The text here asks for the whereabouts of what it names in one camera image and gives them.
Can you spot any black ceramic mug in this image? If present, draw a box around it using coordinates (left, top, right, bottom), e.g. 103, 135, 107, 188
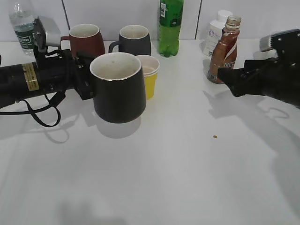
90, 52, 146, 124

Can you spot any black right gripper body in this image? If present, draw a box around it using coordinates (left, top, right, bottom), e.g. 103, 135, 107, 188
217, 52, 300, 104

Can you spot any dark red ceramic mug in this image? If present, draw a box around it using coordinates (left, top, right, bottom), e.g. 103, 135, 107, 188
60, 24, 105, 57

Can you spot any green soda bottle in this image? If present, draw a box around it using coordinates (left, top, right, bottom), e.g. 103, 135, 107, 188
158, 0, 184, 58

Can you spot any clear water bottle green label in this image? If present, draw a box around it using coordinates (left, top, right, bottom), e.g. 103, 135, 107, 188
8, 0, 36, 56

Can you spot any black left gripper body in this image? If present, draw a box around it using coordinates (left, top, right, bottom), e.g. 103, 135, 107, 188
37, 49, 95, 100

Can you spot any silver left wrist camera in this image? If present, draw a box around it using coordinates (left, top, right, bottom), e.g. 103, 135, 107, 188
34, 15, 61, 53

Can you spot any white milk carton bottle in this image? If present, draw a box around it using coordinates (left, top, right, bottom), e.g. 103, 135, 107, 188
202, 10, 233, 57

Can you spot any yellow paper cup stack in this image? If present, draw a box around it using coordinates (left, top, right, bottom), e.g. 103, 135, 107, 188
137, 55, 160, 100

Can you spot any brown coffee drink bottle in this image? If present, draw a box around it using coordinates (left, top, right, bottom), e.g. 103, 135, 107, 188
207, 15, 241, 84

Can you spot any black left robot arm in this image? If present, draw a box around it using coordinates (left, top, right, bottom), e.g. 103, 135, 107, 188
0, 49, 95, 107

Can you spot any dark grey ceramic mug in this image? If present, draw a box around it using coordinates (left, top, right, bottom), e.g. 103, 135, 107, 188
108, 25, 151, 56

